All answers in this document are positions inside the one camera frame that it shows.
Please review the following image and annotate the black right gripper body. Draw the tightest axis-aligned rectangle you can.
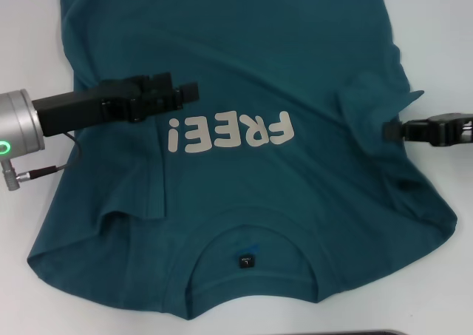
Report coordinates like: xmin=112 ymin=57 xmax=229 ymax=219
xmin=423 ymin=111 xmax=473 ymax=148

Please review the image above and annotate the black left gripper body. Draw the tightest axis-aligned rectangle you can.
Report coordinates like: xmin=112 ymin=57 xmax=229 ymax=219
xmin=30 ymin=74 xmax=143 ymax=139

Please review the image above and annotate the left arm cable with plugs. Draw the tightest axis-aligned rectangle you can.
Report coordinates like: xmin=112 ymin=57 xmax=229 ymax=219
xmin=1 ymin=130 xmax=82 ymax=192

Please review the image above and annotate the dark device edge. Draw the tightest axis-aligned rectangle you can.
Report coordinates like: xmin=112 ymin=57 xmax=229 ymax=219
xmin=338 ymin=330 xmax=407 ymax=335

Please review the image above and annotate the teal T-shirt with FREE print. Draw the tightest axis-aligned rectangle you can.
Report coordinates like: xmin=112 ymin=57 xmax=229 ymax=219
xmin=25 ymin=0 xmax=459 ymax=312

